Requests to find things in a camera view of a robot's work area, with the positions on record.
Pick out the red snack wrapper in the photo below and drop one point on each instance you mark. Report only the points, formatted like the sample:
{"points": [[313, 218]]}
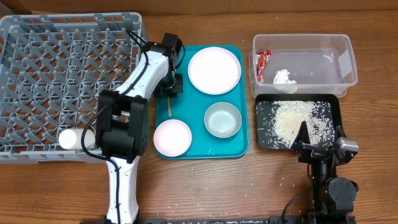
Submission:
{"points": [[262, 58]]}

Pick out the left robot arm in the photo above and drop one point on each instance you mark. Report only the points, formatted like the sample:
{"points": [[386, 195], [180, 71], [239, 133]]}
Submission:
{"points": [[122, 127]]}

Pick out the small pink-white plate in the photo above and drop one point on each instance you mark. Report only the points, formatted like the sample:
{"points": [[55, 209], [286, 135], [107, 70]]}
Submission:
{"points": [[172, 138]]}

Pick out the large white plate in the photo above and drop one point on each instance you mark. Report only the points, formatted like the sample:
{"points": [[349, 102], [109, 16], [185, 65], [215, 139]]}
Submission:
{"points": [[214, 70]]}

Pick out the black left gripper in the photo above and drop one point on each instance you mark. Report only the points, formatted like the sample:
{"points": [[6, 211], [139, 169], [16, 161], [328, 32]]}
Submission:
{"points": [[170, 91]]}

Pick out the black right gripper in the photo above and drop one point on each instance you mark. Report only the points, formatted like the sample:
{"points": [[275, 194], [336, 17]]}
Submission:
{"points": [[313, 152]]}

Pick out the teal serving tray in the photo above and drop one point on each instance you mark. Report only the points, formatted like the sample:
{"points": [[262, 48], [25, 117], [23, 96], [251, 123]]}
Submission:
{"points": [[190, 107]]}

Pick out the white cup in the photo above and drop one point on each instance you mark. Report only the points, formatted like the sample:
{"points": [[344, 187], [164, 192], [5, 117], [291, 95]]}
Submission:
{"points": [[70, 139]]}

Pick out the black waste tray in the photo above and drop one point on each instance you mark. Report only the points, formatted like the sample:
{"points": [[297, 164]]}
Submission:
{"points": [[331, 99]]}

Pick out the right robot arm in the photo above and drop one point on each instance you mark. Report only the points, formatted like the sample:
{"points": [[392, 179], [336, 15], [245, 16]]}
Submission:
{"points": [[333, 196]]}

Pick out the pile of rice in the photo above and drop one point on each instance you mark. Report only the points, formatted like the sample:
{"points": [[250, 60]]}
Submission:
{"points": [[278, 123]]}

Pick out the grey bowl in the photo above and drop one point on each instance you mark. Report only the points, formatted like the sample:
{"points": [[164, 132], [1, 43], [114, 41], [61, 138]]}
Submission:
{"points": [[222, 120]]}

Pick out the grey dish rack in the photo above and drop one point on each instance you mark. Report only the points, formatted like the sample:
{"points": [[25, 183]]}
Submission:
{"points": [[53, 67]]}

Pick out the white tissue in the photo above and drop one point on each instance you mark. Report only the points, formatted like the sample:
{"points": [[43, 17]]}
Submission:
{"points": [[282, 77]]}

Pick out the wooden chopstick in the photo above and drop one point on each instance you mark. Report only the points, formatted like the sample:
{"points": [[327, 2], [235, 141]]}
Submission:
{"points": [[169, 107]]}

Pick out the clear plastic waste bin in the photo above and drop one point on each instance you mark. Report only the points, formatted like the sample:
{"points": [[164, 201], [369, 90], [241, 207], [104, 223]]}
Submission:
{"points": [[319, 63]]}

